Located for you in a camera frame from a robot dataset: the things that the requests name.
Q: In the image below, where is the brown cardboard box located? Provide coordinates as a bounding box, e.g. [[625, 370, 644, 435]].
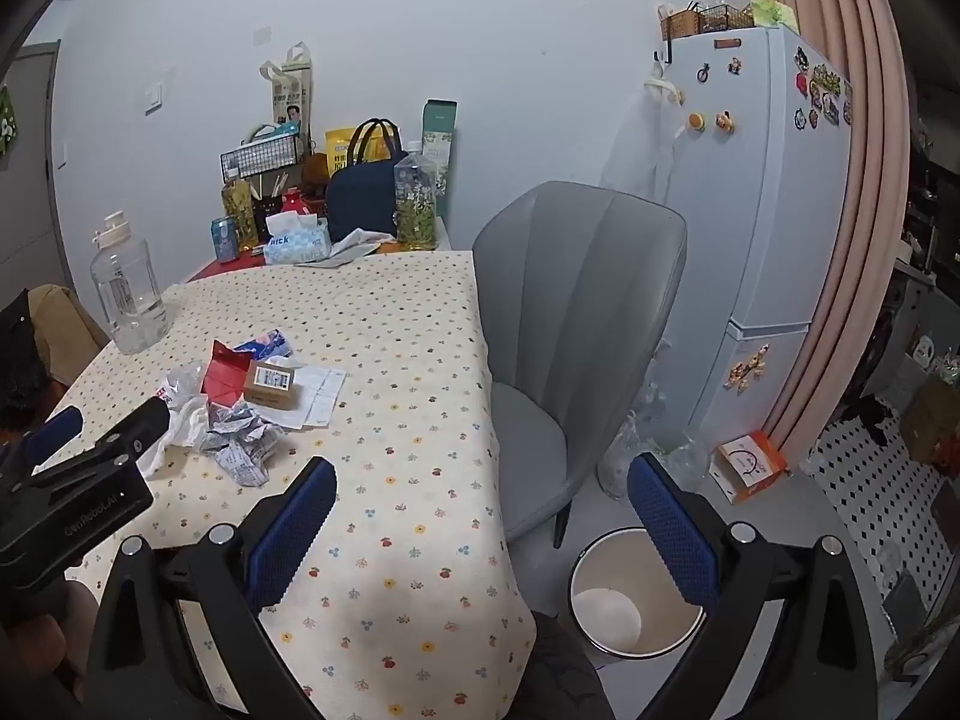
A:
[[900, 375, 960, 477]]

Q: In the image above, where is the gold fridge magnet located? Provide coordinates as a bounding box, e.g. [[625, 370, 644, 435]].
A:
[[724, 345, 772, 395]]

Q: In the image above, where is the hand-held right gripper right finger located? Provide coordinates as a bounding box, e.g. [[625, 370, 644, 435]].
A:
[[626, 452, 878, 720]]

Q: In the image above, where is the printed paper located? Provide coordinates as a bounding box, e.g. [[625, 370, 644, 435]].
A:
[[196, 405, 290, 487]]

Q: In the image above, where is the black garment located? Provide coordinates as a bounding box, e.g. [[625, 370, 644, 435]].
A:
[[0, 289, 57, 428]]

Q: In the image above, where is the grey door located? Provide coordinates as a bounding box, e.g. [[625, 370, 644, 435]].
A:
[[0, 41, 65, 286]]

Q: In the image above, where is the red table cover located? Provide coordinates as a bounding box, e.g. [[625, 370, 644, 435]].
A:
[[184, 244, 271, 284]]

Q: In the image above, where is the small blue tissue packet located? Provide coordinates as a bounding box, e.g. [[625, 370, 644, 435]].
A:
[[232, 328, 292, 362]]

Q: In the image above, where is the yellow packet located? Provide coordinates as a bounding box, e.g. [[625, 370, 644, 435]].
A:
[[325, 127, 376, 177]]

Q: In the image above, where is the white fridge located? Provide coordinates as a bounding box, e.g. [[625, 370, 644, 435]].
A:
[[660, 24, 856, 451]]

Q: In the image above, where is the tan chair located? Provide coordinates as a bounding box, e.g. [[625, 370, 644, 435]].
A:
[[26, 283, 110, 368]]

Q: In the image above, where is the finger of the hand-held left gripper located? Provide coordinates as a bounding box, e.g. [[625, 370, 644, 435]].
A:
[[0, 405, 85, 467], [30, 395, 173, 485]]

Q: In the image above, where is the black floor item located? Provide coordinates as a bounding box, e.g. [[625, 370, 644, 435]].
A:
[[840, 394, 897, 447]]

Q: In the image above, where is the green yellow card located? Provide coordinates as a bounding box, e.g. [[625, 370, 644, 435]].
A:
[[748, 0, 802, 35]]

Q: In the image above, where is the clear floral plastic bottle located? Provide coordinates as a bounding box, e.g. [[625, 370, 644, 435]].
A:
[[394, 139, 438, 252]]

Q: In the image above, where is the pink curtain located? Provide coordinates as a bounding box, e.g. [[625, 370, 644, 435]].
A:
[[754, 0, 912, 451]]

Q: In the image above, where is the brown wire basket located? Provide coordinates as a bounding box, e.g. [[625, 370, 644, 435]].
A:
[[660, 4, 706, 42]]

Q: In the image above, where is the orange white box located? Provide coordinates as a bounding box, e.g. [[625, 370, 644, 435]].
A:
[[709, 431, 788, 503]]

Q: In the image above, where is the white mesh bag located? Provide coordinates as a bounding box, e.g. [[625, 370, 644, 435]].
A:
[[600, 64, 687, 203]]

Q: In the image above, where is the cream printed paper bag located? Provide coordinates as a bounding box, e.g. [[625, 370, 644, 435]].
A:
[[260, 41, 314, 140]]

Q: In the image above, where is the black cup with sticks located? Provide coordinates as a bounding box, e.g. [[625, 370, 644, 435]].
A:
[[253, 176, 282, 237]]

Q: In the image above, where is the blue drink can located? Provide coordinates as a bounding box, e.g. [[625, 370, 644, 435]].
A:
[[210, 216, 242, 263]]

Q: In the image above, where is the black wire basket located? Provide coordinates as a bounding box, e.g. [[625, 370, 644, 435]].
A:
[[220, 124, 314, 182]]

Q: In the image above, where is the white trash bin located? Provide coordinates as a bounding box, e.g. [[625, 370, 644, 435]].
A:
[[568, 527, 710, 665]]

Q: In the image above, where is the tall green box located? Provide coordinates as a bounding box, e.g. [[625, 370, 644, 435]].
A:
[[420, 99, 458, 196]]

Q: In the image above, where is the grey upholstered chair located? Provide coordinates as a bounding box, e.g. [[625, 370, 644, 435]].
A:
[[472, 180, 689, 548]]

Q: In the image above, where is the person's left hand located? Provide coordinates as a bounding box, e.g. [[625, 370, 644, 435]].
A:
[[4, 577, 100, 698]]

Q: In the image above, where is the dark shelving unit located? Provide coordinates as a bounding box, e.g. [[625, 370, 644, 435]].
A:
[[892, 112, 960, 376]]

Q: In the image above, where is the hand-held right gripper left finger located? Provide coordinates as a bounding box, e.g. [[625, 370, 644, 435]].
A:
[[86, 456, 338, 720]]

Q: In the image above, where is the floral cream tablecloth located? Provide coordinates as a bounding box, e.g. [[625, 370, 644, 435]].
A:
[[45, 250, 537, 720]]

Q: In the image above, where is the clear plastic bag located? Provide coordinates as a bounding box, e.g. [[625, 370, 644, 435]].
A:
[[596, 375, 713, 500]]

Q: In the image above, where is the white receipt paper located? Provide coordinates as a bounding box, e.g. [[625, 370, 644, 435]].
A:
[[281, 360, 347, 430]]

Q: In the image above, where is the small cardboard box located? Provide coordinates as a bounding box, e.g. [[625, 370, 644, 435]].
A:
[[241, 360, 301, 412]]

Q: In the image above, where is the white crumpled cloth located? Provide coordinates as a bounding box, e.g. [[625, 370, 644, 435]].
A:
[[296, 229, 395, 269]]

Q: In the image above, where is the yellow oil bottle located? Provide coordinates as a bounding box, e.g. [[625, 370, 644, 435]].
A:
[[221, 176, 261, 256]]

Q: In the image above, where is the navy lunch bag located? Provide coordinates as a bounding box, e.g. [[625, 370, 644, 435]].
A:
[[326, 118, 402, 242]]

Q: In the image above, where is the clear water jug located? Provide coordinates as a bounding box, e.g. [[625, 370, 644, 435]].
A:
[[90, 211, 170, 356]]

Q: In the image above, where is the cluster of fridge magnets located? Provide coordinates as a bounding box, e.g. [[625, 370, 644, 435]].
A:
[[791, 45, 854, 132]]

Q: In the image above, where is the blue white tissue pack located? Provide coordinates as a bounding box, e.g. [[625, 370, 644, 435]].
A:
[[262, 211, 332, 266]]

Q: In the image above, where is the dark wire basket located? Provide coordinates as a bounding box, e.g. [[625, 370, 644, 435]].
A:
[[697, 4, 758, 35]]

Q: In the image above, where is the red paper packet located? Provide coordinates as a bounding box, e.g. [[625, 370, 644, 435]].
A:
[[201, 340, 260, 407]]

